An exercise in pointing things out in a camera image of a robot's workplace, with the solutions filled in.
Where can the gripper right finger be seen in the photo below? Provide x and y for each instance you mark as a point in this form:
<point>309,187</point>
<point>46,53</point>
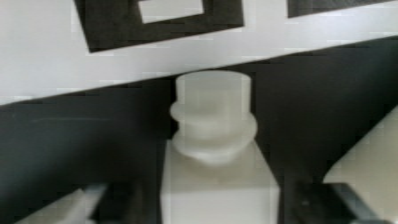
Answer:
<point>323,203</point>

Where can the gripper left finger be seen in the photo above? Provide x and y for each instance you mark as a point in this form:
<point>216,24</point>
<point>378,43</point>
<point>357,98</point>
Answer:
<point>101,204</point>

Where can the white desk leg front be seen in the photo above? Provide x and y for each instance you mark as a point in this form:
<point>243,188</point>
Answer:
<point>218,186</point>

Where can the white desk tabletop tray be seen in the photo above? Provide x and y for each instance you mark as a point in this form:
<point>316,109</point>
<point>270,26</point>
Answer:
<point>366,168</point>

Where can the white marker sheet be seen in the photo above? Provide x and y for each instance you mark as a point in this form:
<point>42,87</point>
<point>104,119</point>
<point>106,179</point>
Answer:
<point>49,67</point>

